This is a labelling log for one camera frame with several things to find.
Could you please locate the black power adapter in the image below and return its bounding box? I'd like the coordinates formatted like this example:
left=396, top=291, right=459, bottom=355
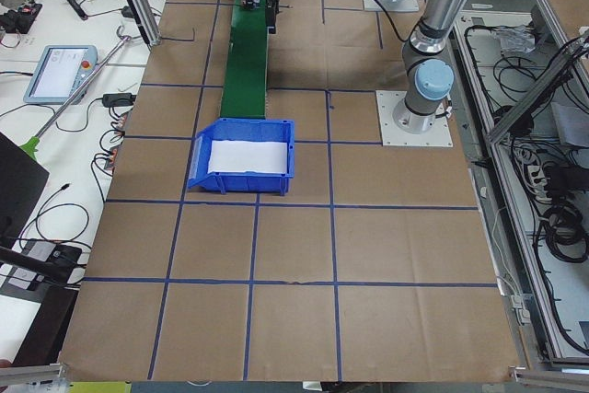
left=101, top=92, right=136, bottom=108

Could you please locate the green conveyor belt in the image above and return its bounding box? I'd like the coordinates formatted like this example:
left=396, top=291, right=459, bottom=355
left=220, top=0, right=268, bottom=119

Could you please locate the blue left plastic bin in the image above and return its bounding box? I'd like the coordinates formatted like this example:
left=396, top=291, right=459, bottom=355
left=187, top=118, right=295, bottom=195

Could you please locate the metal reacher tool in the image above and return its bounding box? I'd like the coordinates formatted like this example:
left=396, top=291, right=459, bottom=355
left=21, top=25, right=133, bottom=160

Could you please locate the teach pendant tablet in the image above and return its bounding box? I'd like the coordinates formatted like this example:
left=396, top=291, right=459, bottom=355
left=23, top=45, right=98, bottom=105

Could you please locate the white foam pad left bin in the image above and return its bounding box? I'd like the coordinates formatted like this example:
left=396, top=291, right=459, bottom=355
left=208, top=140, right=288, bottom=173

